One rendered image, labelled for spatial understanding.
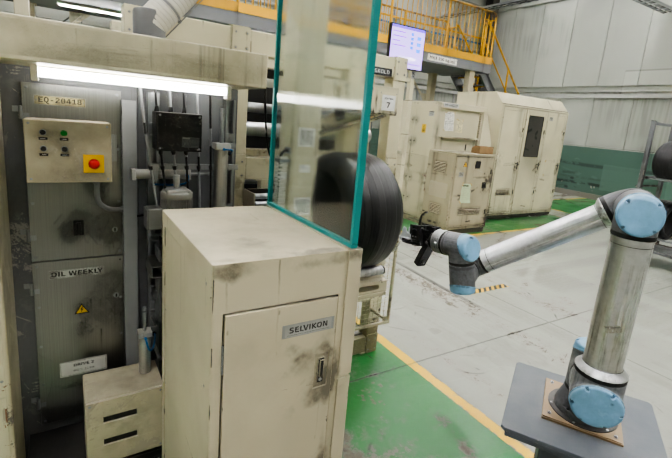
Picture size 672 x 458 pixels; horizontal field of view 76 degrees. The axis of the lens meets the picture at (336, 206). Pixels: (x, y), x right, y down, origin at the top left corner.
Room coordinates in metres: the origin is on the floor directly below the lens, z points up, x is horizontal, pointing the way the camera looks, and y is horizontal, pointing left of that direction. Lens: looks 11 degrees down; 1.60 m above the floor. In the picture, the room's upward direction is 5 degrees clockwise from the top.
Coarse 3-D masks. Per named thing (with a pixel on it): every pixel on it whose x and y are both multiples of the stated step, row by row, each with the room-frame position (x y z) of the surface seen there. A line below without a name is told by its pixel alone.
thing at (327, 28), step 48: (288, 0) 1.47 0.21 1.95; (336, 0) 1.22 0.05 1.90; (288, 48) 1.45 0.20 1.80; (336, 48) 1.21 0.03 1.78; (288, 96) 1.44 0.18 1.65; (336, 96) 1.19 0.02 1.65; (288, 144) 1.42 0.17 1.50; (336, 144) 1.17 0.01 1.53; (288, 192) 1.40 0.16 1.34; (336, 192) 1.16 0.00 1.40; (336, 240) 1.13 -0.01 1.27
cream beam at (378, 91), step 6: (378, 90) 2.30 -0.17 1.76; (384, 90) 2.33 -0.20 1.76; (390, 90) 2.35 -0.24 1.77; (396, 90) 2.37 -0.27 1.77; (372, 96) 2.28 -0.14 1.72; (378, 96) 2.31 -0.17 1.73; (396, 96) 2.37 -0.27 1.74; (372, 102) 2.28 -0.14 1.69; (378, 102) 2.31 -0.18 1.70; (396, 102) 2.37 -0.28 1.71; (372, 108) 2.29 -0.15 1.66; (378, 108) 2.31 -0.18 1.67; (396, 108) 2.38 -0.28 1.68; (372, 114) 2.44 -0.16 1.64; (378, 114) 2.43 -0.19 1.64; (384, 114) 2.34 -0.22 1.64; (390, 114) 2.36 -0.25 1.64
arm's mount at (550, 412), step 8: (552, 384) 1.56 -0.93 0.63; (560, 384) 1.56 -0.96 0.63; (544, 392) 1.50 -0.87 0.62; (552, 392) 1.50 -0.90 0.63; (544, 400) 1.46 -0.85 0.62; (552, 400) 1.45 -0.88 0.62; (544, 408) 1.41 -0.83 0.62; (552, 408) 1.41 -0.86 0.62; (544, 416) 1.38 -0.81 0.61; (552, 416) 1.37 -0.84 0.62; (560, 416) 1.37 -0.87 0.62; (560, 424) 1.35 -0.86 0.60; (568, 424) 1.34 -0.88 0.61; (576, 424) 1.34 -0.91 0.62; (584, 432) 1.31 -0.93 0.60; (592, 432) 1.31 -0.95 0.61; (600, 432) 1.31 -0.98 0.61; (608, 432) 1.31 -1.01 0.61; (616, 432) 1.32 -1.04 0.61; (608, 440) 1.28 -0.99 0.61; (616, 440) 1.28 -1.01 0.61
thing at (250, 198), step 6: (246, 192) 2.16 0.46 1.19; (252, 192) 2.11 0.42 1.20; (258, 192) 2.24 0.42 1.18; (264, 192) 2.26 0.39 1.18; (246, 198) 2.16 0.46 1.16; (252, 198) 2.09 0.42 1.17; (258, 198) 2.11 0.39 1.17; (264, 198) 2.13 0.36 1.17; (246, 204) 2.16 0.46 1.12; (252, 204) 2.09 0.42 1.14; (258, 204) 2.10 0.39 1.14; (264, 204) 2.12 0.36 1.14
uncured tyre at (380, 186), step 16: (368, 160) 1.93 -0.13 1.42; (368, 176) 1.83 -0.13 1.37; (384, 176) 1.88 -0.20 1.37; (368, 192) 1.77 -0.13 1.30; (384, 192) 1.82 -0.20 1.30; (400, 192) 1.90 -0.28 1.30; (368, 208) 1.75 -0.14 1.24; (384, 208) 1.79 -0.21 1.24; (400, 208) 1.85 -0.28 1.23; (368, 224) 1.74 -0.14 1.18; (384, 224) 1.79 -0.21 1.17; (400, 224) 1.84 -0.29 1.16; (368, 240) 1.75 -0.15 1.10; (384, 240) 1.80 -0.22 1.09; (368, 256) 1.81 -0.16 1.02; (384, 256) 1.87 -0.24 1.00
